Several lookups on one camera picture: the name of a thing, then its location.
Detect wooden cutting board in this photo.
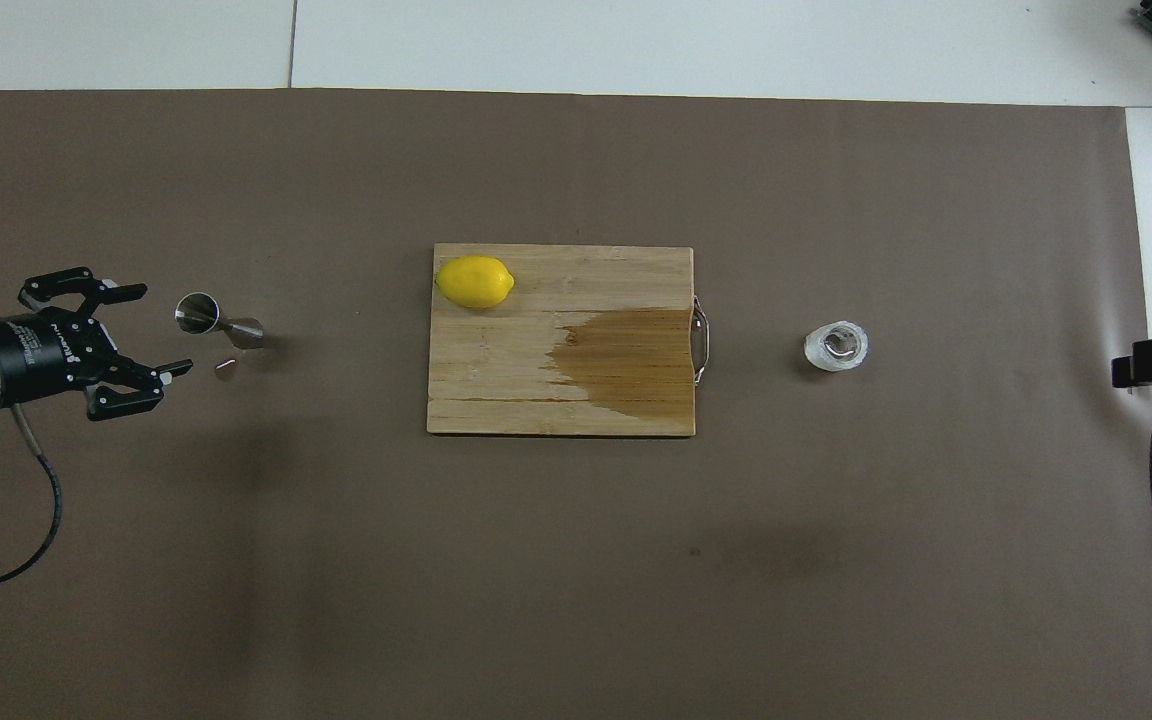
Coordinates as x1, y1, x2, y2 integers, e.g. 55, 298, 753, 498
426, 243, 712, 438

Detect brown paper table mat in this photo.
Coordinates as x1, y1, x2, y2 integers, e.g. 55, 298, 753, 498
0, 88, 1152, 720

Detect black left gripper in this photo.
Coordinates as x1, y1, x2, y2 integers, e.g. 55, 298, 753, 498
0, 267, 195, 421

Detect yellow lemon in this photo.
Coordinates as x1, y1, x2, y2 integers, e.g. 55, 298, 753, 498
435, 255, 517, 310

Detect small clear glass cup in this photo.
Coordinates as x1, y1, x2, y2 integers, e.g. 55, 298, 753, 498
803, 320, 870, 374

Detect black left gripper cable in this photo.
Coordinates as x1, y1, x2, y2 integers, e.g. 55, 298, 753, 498
0, 405, 65, 587

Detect steel double jigger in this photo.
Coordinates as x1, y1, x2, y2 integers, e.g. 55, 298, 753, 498
174, 291, 266, 350

